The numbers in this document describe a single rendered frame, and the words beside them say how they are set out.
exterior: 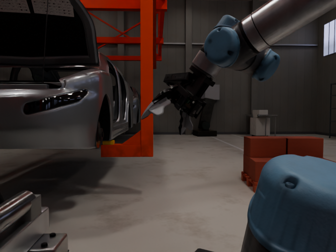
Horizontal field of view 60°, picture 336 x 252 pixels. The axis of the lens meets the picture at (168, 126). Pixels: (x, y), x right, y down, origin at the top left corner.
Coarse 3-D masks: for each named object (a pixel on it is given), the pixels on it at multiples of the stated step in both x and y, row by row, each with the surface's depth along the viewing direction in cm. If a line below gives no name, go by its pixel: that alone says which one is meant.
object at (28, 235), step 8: (48, 208) 40; (40, 216) 37; (48, 216) 40; (16, 224) 33; (24, 224) 33; (32, 224) 35; (40, 224) 37; (48, 224) 40; (8, 232) 31; (16, 232) 31; (24, 232) 32; (32, 232) 35; (40, 232) 37; (0, 240) 29; (8, 240) 29; (16, 240) 31; (24, 240) 32; (32, 240) 35; (0, 248) 28; (8, 248) 29; (16, 248) 31; (24, 248) 32
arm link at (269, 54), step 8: (256, 56) 64; (264, 56) 66; (272, 56) 66; (256, 64) 66; (264, 64) 66; (272, 64) 67; (248, 72) 69; (256, 72) 68; (264, 72) 67; (272, 72) 70; (264, 80) 70
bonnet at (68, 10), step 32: (0, 0) 303; (32, 0) 304; (64, 0) 304; (0, 32) 330; (32, 32) 331; (64, 32) 332; (0, 64) 352; (32, 64) 351; (64, 64) 354; (96, 64) 353
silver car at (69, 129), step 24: (48, 72) 584; (96, 72) 299; (120, 72) 548; (0, 96) 245; (24, 96) 248; (48, 96) 254; (72, 96) 267; (96, 96) 293; (120, 96) 485; (0, 120) 244; (24, 120) 247; (48, 120) 254; (72, 120) 266; (96, 120) 293; (120, 120) 484; (0, 144) 249; (24, 144) 252; (48, 144) 259; (72, 144) 270; (96, 144) 326
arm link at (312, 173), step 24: (264, 168) 20; (288, 168) 19; (312, 168) 19; (264, 192) 19; (288, 192) 17; (312, 192) 17; (264, 216) 19; (288, 216) 17; (312, 216) 16; (264, 240) 18; (288, 240) 17; (312, 240) 17
